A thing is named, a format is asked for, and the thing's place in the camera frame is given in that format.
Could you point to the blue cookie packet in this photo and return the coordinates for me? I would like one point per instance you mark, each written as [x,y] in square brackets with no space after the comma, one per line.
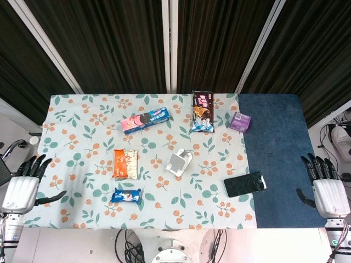
[126,195]

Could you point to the floral tablecloth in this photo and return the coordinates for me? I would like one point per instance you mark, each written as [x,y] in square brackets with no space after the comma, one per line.
[82,137]

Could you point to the white rounded object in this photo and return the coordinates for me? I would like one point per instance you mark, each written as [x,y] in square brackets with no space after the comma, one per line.
[341,137]

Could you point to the white round cap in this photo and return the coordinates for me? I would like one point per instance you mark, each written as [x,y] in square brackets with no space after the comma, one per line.
[34,140]

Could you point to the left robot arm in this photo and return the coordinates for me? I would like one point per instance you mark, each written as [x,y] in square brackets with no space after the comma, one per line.
[11,231]

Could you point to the dark pleated curtain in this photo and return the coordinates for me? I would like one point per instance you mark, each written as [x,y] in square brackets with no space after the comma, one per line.
[115,41]

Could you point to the brown chocolate snack bag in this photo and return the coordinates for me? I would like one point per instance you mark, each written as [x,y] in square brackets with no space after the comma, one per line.
[202,112]

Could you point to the white frame post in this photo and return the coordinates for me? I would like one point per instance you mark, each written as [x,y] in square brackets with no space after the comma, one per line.
[260,43]
[44,43]
[170,46]

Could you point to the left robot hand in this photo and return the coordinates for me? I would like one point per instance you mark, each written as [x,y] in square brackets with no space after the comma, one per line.
[20,191]

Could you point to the black mesh panel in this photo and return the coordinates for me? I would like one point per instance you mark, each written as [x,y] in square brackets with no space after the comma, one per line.
[4,171]

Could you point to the orange white snack bag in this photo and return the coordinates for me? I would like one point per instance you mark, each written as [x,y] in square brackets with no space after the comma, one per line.
[124,164]

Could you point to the black smartphone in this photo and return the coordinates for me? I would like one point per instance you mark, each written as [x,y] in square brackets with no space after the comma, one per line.
[244,185]

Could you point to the white phone stand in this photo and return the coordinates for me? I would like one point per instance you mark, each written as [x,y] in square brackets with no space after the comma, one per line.
[176,163]

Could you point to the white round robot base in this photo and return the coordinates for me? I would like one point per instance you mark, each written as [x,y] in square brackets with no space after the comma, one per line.
[170,254]

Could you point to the small purple box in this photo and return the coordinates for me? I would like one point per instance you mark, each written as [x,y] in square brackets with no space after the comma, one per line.
[240,122]

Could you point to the pink blue cookie box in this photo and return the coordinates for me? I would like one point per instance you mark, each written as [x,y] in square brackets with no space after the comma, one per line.
[145,120]

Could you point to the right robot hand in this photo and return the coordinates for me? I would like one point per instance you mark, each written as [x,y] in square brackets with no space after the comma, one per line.
[331,197]

